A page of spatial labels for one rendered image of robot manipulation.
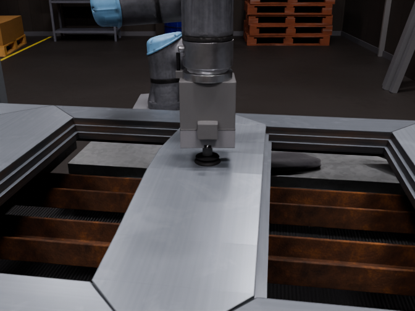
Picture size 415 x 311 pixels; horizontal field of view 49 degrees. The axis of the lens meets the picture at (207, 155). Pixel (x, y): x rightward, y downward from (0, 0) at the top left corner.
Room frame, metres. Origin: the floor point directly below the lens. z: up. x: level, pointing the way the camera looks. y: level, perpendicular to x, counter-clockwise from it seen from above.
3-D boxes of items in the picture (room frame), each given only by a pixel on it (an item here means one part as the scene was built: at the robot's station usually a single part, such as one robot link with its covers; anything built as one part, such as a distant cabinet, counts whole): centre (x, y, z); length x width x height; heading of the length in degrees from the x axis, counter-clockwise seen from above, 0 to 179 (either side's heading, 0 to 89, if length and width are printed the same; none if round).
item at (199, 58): (0.68, 0.00, 1.06); 0.08 x 0.08 x 0.05
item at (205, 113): (0.67, 0.00, 0.99); 0.10 x 0.09 x 0.16; 0
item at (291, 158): (1.13, -0.21, 0.70); 0.20 x 0.10 x 0.03; 98
